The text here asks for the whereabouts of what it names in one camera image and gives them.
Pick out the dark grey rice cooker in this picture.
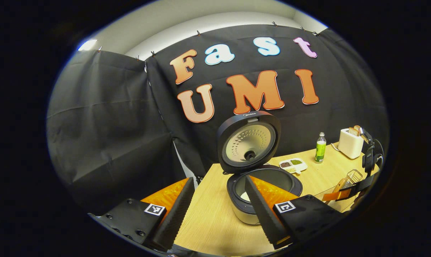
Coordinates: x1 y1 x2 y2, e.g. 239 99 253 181
216 111 304 225

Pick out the wooden spoon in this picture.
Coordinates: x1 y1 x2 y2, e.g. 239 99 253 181
335 177 349 195

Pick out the metal wire chopstick holder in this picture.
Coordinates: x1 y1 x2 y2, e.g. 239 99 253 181
346 169 363 188

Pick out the white divided bean dish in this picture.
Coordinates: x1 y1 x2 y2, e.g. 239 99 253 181
279 158 308 175

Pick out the white toaster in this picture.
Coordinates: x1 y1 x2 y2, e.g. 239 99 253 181
338 128 364 160

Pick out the ceiling light panel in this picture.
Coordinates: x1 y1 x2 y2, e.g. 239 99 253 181
78 39 98 51

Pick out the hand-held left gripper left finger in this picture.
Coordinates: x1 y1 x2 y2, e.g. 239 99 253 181
88 177 195 252

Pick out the green label drink bottle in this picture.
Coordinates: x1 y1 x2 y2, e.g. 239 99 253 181
315 132 327 164

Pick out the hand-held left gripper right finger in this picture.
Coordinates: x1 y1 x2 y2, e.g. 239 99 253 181
245 175 344 250

